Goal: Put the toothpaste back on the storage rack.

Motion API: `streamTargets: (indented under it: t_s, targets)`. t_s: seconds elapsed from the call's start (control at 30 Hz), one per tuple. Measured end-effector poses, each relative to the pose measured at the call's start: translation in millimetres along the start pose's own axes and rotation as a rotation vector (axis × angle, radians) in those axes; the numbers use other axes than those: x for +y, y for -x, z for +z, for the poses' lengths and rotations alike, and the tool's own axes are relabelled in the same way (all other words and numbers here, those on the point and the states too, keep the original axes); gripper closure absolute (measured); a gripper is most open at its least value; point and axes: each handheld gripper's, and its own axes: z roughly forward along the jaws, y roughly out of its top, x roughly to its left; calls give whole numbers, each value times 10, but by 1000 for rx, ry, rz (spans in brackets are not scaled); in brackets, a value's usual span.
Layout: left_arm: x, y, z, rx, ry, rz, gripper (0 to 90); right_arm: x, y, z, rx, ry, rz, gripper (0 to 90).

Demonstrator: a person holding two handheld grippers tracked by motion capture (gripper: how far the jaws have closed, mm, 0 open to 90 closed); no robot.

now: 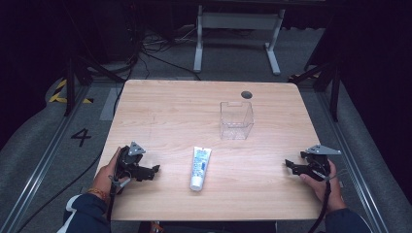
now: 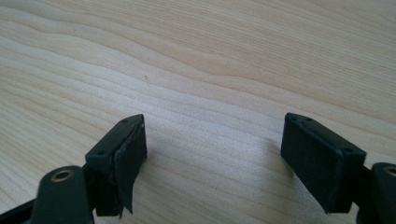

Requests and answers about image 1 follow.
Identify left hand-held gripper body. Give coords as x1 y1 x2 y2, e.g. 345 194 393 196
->
114 141 148 196

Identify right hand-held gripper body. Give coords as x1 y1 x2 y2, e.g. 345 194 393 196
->
299 144 342 183

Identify person's left hand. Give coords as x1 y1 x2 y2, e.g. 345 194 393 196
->
92 146 131 202

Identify person's right hand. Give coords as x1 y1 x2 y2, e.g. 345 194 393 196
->
298 159 347 214

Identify white toothpaste tube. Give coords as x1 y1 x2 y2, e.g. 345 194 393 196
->
189 146 213 192

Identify grey floor tape patch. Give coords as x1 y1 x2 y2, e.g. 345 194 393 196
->
98 86 121 122

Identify clear plastic box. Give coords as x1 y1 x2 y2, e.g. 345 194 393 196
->
219 100 255 142

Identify black metal stand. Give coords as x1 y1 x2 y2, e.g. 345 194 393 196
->
63 55 126 117
289 59 343 123

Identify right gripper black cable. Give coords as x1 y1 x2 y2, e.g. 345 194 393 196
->
306 159 348 233

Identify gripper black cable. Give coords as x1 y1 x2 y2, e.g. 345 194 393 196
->
106 170 132 222
306 159 348 233

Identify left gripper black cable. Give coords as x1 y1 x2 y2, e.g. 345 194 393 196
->
106 170 132 222

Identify orange bracelet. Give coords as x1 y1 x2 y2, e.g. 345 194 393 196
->
86 187 108 201

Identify metal floor rail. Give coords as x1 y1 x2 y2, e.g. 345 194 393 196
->
0 84 93 233
315 90 412 233

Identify black floor cable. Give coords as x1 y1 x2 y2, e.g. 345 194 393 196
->
15 147 105 233

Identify bundle of black cables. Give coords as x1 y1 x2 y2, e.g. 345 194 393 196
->
111 3 202 117

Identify white metal desk frame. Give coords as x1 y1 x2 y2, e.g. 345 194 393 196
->
192 4 287 77

